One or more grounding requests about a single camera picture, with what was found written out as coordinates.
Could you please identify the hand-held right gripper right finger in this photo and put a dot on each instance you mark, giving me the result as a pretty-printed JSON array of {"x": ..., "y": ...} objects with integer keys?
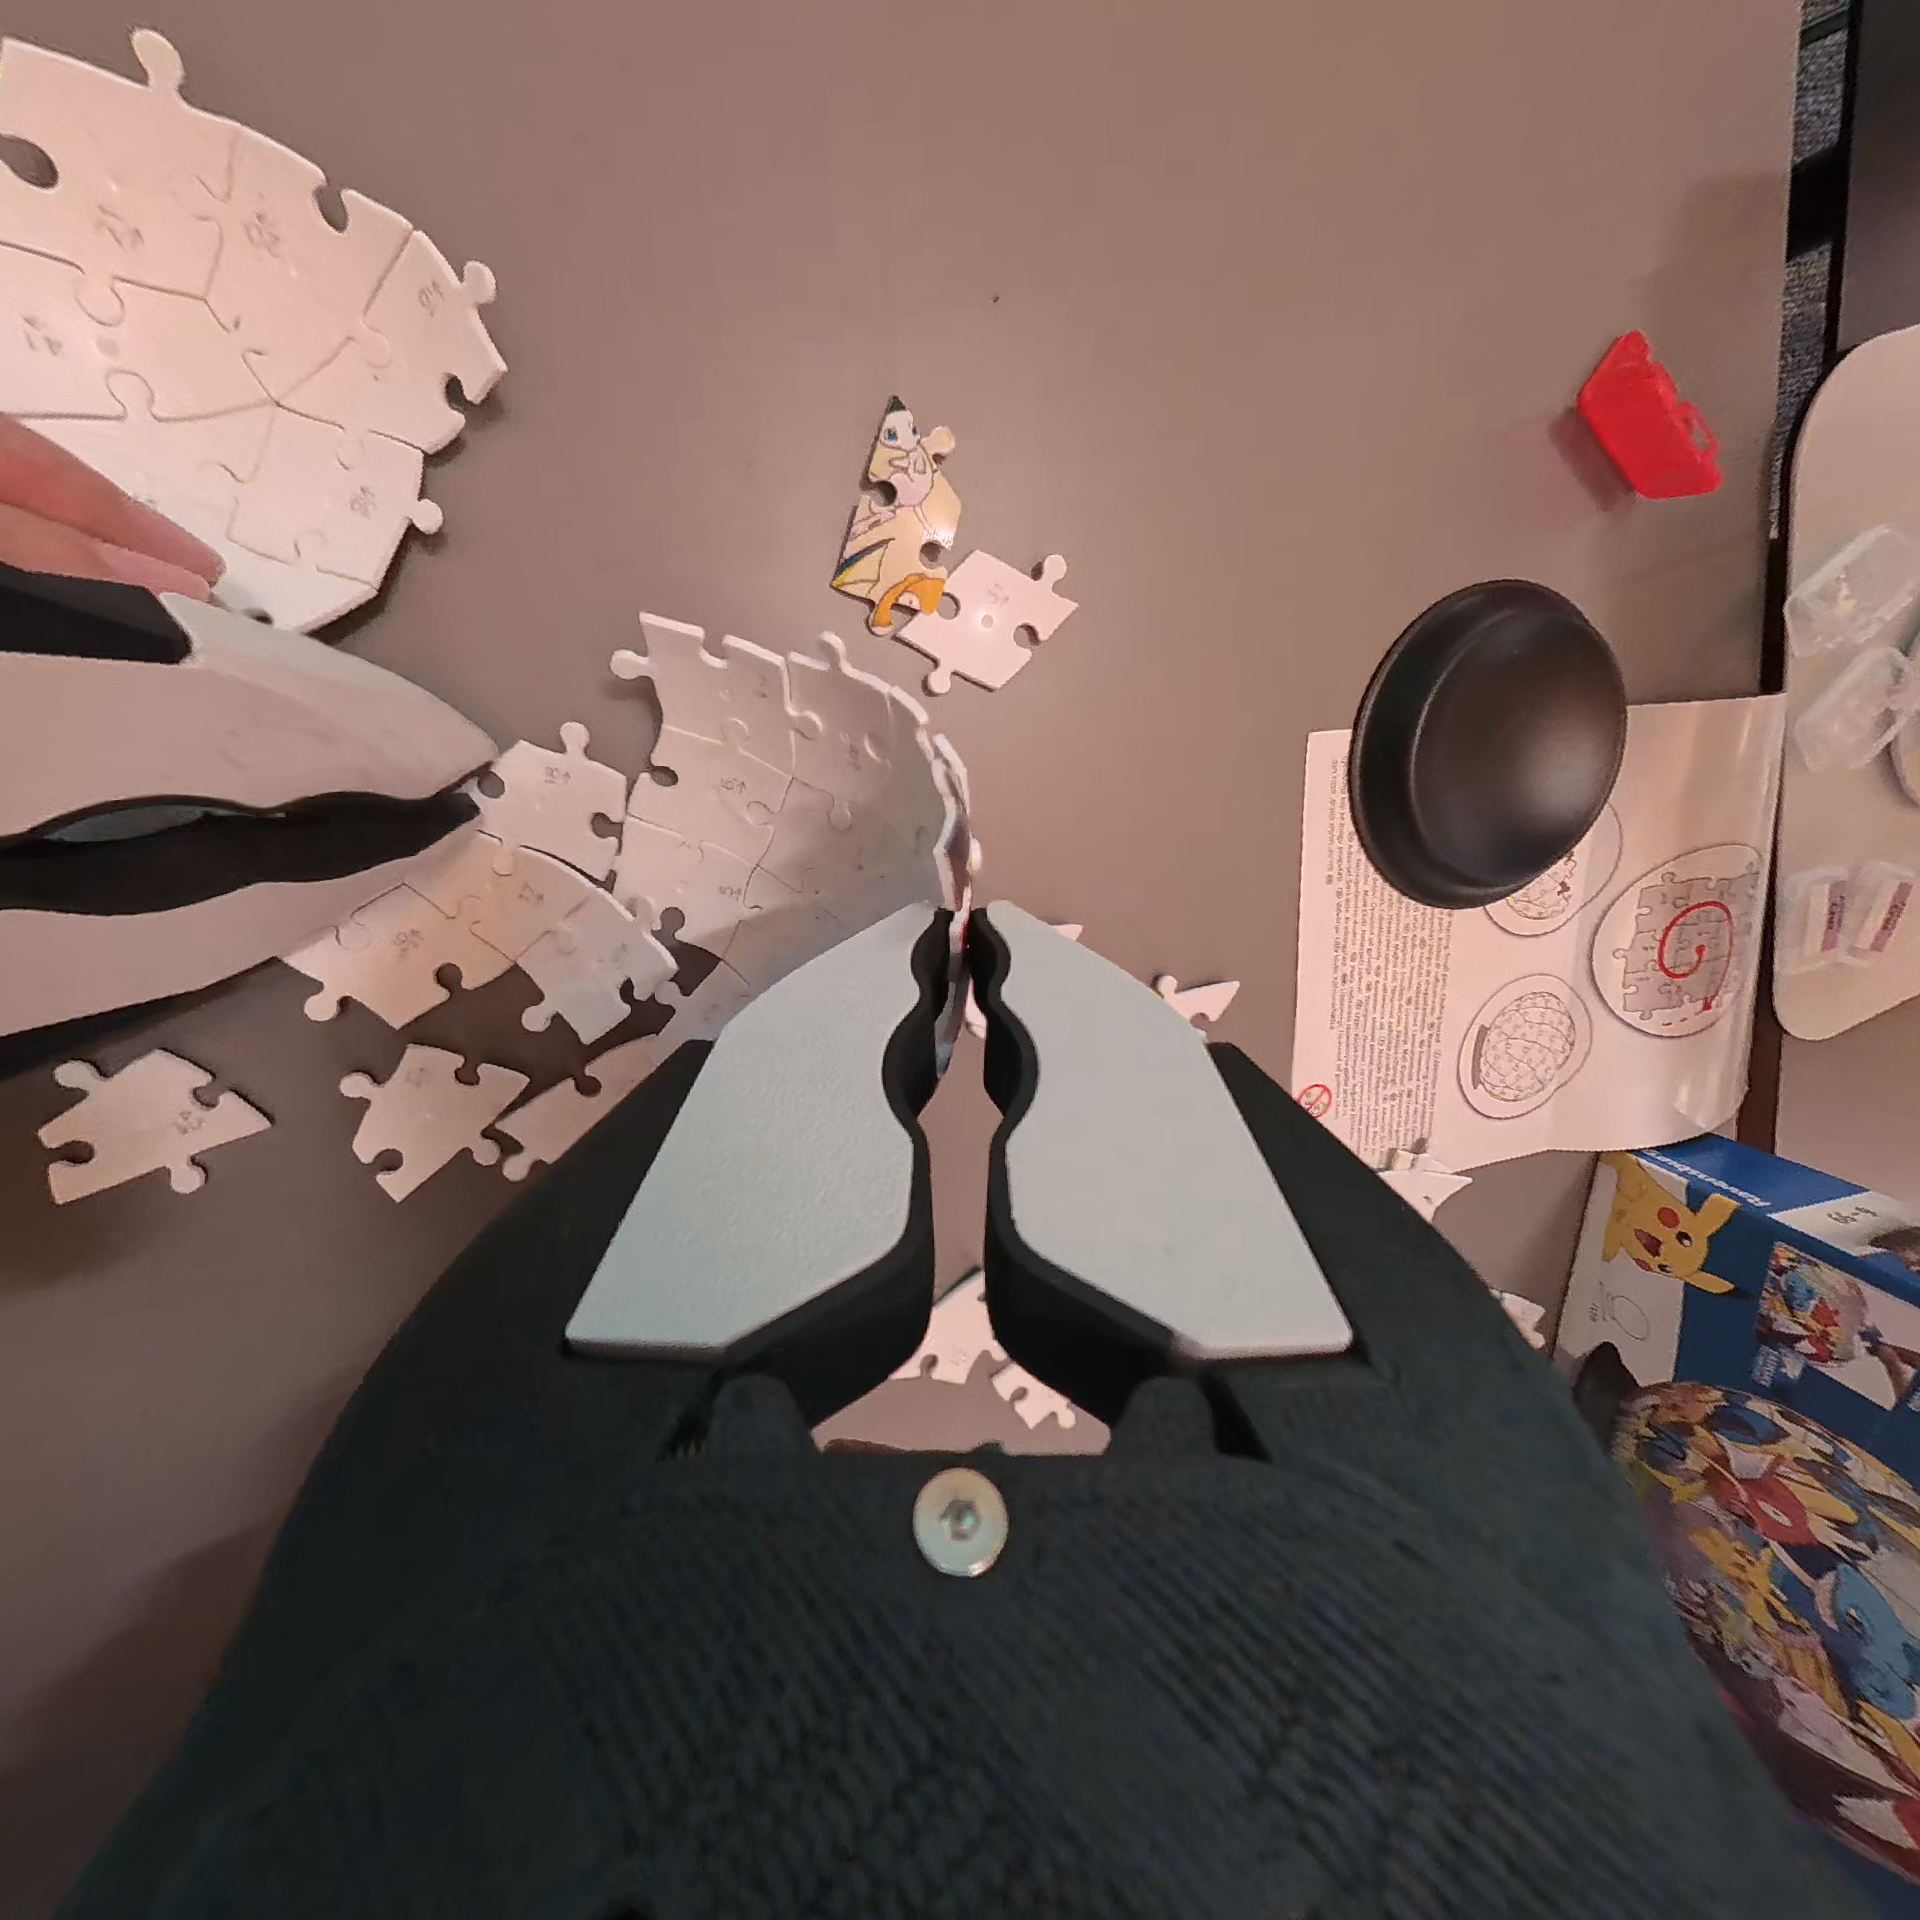
[{"x": 1170, "y": 1186}]

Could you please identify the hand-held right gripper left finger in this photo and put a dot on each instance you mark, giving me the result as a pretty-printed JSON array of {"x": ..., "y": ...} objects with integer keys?
[{"x": 764, "y": 1186}]

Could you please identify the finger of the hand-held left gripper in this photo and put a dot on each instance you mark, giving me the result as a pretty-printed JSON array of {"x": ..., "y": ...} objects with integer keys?
[
  {"x": 271, "y": 722},
  {"x": 148, "y": 961}
]

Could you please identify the arc-shaped assembled puzzle section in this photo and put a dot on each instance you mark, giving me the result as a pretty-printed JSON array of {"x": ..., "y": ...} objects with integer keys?
[{"x": 225, "y": 346}]

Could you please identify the bowl-shaped assembled puzzle section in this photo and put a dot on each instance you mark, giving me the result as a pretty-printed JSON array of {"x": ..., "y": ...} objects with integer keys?
[{"x": 780, "y": 780}]

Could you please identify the scatter of white pieces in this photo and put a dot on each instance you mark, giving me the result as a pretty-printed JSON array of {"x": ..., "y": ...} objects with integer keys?
[{"x": 991, "y": 617}]

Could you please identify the black round ball stand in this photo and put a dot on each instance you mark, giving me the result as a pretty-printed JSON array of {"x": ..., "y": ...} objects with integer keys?
[{"x": 1499, "y": 735}]

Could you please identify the yellow printed puzzle piece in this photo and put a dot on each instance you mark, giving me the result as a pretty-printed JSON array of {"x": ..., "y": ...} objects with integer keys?
[{"x": 900, "y": 494}]

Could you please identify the blue puzzle box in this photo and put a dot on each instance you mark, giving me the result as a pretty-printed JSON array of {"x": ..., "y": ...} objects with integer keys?
[{"x": 1770, "y": 1501}]

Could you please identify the person's left hand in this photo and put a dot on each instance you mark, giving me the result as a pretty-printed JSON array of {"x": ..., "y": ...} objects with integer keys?
[{"x": 90, "y": 511}]

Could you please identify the white instruction leaflet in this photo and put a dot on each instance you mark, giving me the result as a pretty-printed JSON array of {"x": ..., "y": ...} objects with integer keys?
[{"x": 1650, "y": 1050}]

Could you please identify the small clear plastic case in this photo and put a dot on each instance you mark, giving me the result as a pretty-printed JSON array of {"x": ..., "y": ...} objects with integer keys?
[
  {"x": 1852, "y": 918},
  {"x": 1842, "y": 594},
  {"x": 1861, "y": 715}
]

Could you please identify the small red plastic object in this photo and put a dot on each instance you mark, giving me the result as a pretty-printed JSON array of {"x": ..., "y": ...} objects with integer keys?
[{"x": 1650, "y": 413}]

